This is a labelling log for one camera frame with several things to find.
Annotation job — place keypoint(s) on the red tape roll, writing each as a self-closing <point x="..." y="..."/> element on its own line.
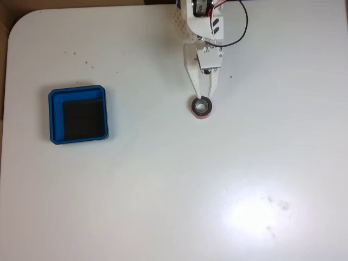
<point x="194" y="110"/>

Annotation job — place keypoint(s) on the blue square box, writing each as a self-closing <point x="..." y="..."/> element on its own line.
<point x="55" y="114"/>

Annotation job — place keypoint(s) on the white perforated plate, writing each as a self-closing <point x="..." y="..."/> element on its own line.
<point x="180" y="23"/>

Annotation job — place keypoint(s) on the black foam pad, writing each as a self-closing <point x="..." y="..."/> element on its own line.
<point x="84" y="118"/>

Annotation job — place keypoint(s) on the white camera box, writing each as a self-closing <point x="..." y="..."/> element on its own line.
<point x="210" y="59"/>

